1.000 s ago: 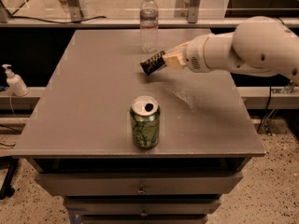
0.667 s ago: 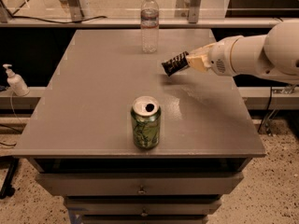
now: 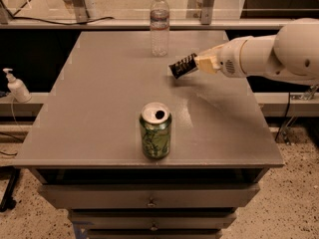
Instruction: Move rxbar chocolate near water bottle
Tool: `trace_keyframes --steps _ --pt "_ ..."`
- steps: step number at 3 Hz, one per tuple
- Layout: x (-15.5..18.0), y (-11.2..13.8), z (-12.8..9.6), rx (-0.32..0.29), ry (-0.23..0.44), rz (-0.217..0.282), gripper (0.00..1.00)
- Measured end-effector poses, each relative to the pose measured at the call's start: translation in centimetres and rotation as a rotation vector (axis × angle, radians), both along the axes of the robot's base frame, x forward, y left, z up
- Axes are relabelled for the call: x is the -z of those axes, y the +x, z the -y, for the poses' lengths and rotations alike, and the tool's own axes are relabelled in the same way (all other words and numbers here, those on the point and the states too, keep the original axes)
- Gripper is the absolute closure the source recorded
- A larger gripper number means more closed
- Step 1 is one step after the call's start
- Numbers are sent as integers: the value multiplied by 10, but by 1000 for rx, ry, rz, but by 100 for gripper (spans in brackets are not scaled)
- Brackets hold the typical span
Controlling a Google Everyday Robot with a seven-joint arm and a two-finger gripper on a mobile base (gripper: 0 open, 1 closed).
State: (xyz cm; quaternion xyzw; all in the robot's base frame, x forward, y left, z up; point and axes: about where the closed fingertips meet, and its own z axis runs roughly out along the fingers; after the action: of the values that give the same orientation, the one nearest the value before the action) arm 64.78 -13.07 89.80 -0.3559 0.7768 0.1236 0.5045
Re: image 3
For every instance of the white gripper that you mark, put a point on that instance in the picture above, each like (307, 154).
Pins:
(229, 60)

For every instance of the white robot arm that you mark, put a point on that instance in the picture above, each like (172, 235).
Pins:
(290, 56)

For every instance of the clear plastic water bottle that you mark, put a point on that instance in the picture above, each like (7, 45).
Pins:
(159, 26)

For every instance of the white pump dispenser bottle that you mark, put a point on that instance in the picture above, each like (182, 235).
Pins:
(17, 87)

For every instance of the green soda can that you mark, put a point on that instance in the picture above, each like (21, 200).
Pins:
(155, 126)

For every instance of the grey drawer cabinet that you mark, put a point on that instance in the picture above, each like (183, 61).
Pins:
(132, 152)

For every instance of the grey drawer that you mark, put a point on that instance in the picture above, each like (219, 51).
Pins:
(150, 196)
(167, 219)

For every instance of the top grey drawer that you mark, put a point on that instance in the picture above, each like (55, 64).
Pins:
(150, 196)

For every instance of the black stand on floor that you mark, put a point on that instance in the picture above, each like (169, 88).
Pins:
(7, 200)

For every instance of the right metal frame post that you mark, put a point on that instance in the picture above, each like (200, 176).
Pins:
(206, 12)

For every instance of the metal frame post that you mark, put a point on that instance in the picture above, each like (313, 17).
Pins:
(80, 11)
(206, 12)

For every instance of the left metal frame post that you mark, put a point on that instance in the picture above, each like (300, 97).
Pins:
(80, 11)

